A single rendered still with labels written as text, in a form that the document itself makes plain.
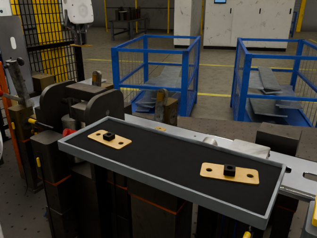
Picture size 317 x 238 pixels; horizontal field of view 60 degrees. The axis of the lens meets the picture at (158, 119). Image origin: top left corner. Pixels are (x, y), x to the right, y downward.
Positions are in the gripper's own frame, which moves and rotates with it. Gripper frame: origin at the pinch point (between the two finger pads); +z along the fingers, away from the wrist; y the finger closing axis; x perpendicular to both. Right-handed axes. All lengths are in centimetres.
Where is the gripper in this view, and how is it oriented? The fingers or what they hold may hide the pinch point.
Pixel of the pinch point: (80, 38)
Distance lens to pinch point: 106.1
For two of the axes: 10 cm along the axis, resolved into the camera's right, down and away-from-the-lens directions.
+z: 0.0, 9.2, 3.9
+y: 5.4, -3.3, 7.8
